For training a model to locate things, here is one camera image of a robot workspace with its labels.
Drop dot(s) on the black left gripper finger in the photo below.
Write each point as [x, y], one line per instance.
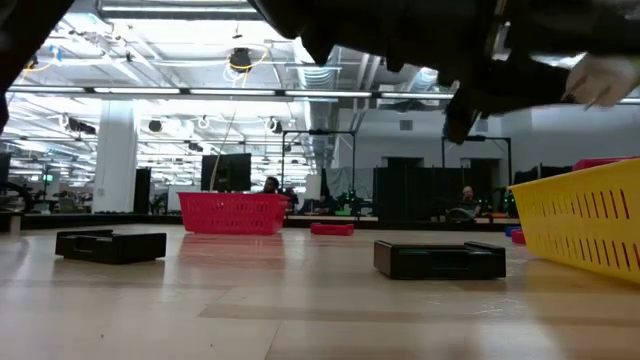
[570, 25]
[510, 85]

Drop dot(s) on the blue rectangular block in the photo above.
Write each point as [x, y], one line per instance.
[509, 230]

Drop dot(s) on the black digital clock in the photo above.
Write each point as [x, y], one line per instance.
[440, 261]
[110, 248]

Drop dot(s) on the red plastic container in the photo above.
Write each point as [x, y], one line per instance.
[595, 163]

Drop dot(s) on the person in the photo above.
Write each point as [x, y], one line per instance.
[325, 204]
[467, 194]
[271, 185]

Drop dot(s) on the yellow slotted plastic basket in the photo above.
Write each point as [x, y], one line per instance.
[585, 220]

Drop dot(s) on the long LED light bar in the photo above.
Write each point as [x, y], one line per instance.
[225, 92]

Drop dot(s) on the black monitor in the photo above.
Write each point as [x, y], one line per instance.
[230, 172]

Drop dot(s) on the red slotted plastic basket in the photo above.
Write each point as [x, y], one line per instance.
[230, 214]

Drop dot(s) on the tall black speaker box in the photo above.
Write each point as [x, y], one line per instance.
[142, 192]

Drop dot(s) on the white building pillar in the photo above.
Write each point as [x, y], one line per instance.
[115, 155]

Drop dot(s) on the black metal rig frame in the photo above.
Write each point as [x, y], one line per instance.
[320, 132]
[495, 140]

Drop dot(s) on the silver ventilation duct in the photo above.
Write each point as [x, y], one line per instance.
[320, 115]

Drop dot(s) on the black partition wall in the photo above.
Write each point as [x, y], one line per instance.
[410, 192]

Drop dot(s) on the black metal table frame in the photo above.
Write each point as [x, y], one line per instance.
[140, 220]

